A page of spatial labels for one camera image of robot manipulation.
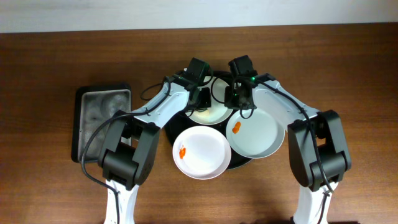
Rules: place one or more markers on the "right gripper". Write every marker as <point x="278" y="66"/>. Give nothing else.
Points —
<point x="240" y="99"/>

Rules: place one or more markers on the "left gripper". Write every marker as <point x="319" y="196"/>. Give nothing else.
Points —
<point x="203" y="99"/>

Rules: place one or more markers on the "white plate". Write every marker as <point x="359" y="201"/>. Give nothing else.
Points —
<point x="260" y="134"/>
<point x="218" y="112"/>
<point x="208" y="152"/>

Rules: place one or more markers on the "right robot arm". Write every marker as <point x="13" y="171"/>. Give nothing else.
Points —
<point x="318" y="151"/>

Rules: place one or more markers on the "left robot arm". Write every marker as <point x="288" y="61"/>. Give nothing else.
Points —
<point x="128" y="150"/>

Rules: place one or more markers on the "metal soapy water tray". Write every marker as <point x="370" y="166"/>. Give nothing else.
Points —
<point x="93" y="106"/>

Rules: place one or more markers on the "orange sauce stain right plate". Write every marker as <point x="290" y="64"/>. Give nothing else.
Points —
<point x="236" y="127"/>

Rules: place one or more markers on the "orange sauce stain plate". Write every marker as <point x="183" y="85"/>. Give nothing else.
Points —
<point x="236" y="127"/>
<point x="182" y="152"/>

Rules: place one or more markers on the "white plate bottom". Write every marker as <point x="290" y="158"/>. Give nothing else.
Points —
<point x="208" y="152"/>

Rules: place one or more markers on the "orange sauce stain bottom plate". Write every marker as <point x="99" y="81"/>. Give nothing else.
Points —
<point x="182" y="152"/>

